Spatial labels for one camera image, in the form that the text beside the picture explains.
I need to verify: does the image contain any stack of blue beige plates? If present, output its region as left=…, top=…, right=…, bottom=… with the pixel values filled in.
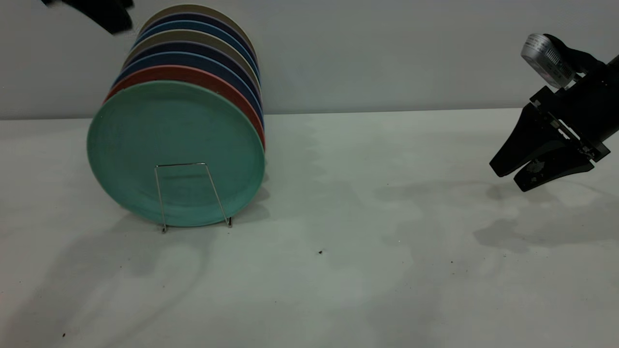
left=136, top=20, right=261, bottom=80
left=112, top=52, right=265, bottom=130

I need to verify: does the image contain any metal wire plate rack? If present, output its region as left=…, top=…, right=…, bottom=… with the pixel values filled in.
left=154, top=162, right=233, bottom=234

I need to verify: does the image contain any pink plastic plate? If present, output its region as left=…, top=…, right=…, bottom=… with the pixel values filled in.
left=104, top=65, right=266, bottom=148

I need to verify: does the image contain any dark purple plastic plate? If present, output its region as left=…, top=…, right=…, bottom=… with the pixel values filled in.
left=141, top=13, right=260, bottom=66
left=124, top=42, right=263, bottom=104

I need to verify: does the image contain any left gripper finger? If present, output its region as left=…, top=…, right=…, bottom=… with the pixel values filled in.
left=41, top=0, right=133, bottom=34

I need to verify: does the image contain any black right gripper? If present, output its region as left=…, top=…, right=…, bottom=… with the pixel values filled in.
left=489, top=58, right=619, bottom=192

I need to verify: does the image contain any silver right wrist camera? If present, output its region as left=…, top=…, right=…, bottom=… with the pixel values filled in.
left=521, top=33, right=605, bottom=90

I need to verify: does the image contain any green plastic plate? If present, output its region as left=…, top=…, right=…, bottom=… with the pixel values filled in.
left=87, top=81, right=265, bottom=228

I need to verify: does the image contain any beige plastic plate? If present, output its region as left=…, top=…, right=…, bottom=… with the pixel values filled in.
left=130, top=30, right=262, bottom=92
left=140, top=5, right=259, bottom=56

